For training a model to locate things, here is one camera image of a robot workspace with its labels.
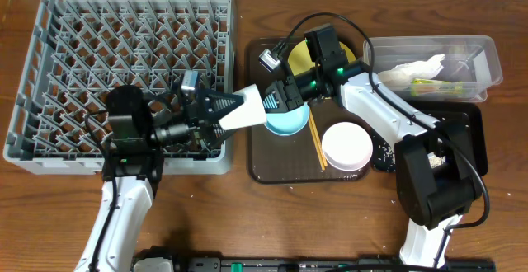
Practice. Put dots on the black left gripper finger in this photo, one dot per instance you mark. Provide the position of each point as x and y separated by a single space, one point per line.
223 103
209 138

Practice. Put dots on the grey dish rack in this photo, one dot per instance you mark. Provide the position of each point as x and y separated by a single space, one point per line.
81 49

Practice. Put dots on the wooden chopstick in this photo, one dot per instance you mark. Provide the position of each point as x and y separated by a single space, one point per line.
320 144
315 144

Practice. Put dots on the light blue bowl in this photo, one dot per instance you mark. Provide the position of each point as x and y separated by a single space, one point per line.
289 123

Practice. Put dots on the clear plastic bin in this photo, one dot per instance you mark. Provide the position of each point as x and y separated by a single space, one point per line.
470 59

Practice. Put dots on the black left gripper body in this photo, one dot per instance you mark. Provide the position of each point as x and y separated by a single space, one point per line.
194 114

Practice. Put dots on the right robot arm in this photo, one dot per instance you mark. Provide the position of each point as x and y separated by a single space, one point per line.
437 180

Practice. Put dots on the rice food waste pile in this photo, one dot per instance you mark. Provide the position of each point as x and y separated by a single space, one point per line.
385 159

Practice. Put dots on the yellow plate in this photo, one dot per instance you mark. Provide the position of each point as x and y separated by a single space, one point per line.
299 59

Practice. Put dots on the green snack wrapper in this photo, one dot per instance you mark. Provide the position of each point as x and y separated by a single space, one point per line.
421 87

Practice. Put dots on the small white cup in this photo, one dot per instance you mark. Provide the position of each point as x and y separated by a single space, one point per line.
251 112

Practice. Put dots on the black waste tray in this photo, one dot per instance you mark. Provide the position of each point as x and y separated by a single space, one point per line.
465 112

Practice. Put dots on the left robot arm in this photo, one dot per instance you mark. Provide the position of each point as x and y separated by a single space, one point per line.
143 126

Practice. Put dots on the white pink bowl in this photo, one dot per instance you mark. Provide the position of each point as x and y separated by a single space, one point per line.
347 146

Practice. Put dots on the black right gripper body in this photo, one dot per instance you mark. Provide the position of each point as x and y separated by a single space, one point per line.
308 86

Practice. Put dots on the dark brown serving tray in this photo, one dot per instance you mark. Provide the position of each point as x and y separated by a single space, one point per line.
275 159

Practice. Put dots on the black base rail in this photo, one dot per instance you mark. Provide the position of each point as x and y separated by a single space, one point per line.
158 258

